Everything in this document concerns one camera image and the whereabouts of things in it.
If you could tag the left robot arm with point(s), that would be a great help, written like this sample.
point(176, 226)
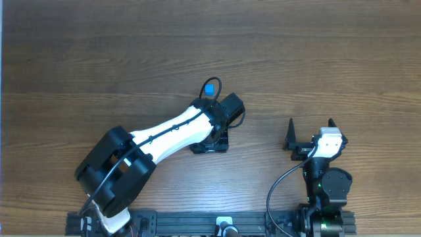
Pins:
point(174, 135)

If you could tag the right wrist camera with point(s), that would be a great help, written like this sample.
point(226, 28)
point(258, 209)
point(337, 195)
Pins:
point(328, 143)

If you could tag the mounting rail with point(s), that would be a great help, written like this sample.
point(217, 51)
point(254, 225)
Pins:
point(187, 224)

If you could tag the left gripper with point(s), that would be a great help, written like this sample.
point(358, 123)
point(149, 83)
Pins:
point(223, 143)

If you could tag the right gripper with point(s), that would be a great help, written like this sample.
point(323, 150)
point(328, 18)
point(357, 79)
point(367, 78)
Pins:
point(302, 151)

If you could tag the blue cube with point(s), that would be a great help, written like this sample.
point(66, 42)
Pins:
point(209, 89)

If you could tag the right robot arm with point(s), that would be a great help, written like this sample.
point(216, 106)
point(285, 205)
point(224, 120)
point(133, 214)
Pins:
point(335, 184)

